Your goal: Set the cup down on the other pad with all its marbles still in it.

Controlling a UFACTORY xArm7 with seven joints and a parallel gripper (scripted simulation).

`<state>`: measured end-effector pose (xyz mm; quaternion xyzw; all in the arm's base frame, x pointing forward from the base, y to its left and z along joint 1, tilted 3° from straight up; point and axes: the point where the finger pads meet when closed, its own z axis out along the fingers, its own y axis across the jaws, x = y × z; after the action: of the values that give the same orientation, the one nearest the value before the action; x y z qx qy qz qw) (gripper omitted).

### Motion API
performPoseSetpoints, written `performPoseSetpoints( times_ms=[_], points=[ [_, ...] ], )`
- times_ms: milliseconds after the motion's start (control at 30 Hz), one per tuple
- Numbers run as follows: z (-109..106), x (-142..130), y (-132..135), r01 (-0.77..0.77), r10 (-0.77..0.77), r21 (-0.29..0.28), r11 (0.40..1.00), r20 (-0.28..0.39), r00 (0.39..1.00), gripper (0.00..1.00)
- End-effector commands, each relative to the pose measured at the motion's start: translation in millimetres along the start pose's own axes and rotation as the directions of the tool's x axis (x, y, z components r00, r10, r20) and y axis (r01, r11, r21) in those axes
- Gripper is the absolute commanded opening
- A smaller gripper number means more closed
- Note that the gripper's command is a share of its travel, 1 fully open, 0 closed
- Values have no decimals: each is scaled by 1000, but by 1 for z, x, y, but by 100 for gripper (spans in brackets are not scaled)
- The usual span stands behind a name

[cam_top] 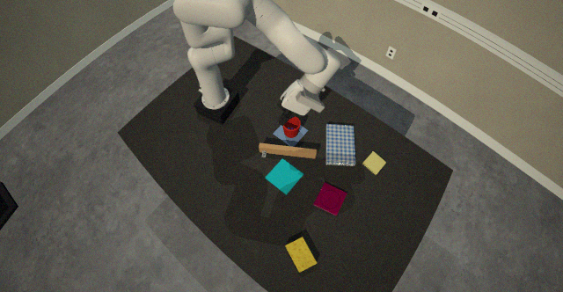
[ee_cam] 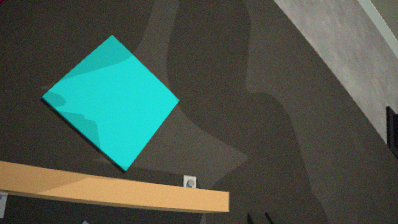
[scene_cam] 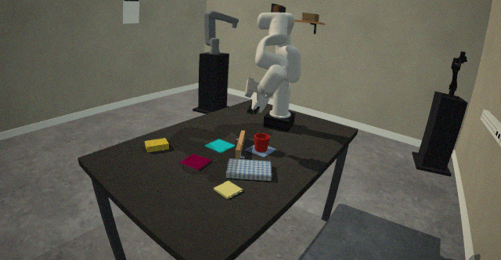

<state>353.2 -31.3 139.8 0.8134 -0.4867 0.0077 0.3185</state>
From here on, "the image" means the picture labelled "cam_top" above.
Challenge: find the yellow sponge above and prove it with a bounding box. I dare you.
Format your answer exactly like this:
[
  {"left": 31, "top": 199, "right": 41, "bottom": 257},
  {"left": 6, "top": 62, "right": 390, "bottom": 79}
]
[{"left": 285, "top": 237, "right": 317, "bottom": 273}]

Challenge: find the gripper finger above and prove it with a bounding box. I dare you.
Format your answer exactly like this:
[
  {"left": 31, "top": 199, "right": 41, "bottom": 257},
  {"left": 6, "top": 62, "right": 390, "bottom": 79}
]
[
  {"left": 277, "top": 99, "right": 289, "bottom": 125},
  {"left": 282, "top": 111, "right": 303, "bottom": 126}
]

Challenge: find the red cup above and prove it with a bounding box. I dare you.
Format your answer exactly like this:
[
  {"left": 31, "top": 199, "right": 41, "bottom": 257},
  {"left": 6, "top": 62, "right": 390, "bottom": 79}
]
[{"left": 283, "top": 117, "right": 301, "bottom": 138}]

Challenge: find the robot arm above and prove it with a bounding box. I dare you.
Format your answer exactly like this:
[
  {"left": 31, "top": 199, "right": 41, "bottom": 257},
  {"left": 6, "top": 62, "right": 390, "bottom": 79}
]
[{"left": 173, "top": 0, "right": 341, "bottom": 113}]

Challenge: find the blue and white checked towel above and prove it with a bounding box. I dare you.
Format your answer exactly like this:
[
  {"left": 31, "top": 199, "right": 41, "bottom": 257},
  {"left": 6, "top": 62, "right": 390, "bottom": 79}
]
[{"left": 325, "top": 124, "right": 355, "bottom": 166}]

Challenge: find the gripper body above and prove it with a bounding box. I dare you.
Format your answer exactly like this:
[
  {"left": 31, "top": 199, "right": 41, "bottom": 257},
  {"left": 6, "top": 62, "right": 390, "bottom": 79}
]
[{"left": 281, "top": 79, "right": 311, "bottom": 115}]

